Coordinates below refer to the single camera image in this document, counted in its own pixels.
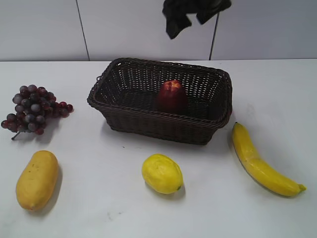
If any black wicker basket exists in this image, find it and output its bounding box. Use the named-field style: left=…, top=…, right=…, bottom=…
left=87, top=58, right=232, bottom=145

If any yellow banana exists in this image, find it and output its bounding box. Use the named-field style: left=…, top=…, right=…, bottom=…
left=231, top=122, right=306, bottom=197

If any yellow mango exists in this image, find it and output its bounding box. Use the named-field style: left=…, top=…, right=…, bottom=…
left=16, top=150, right=59, bottom=211

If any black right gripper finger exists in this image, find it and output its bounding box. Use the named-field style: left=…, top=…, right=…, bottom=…
left=196, top=0, right=232, bottom=25

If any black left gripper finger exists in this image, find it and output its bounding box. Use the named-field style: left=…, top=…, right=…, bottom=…
left=162, top=0, right=192, bottom=39

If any dark red apple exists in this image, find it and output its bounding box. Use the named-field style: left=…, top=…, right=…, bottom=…
left=156, top=80, right=187, bottom=114

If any yellow lemon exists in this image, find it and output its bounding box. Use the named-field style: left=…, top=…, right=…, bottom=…
left=141, top=154, right=184, bottom=194

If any thin black cable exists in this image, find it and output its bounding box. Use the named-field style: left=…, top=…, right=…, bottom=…
left=209, top=11, right=220, bottom=60

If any purple grape bunch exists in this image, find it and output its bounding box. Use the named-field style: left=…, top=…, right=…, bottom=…
left=0, top=84, right=74, bottom=141

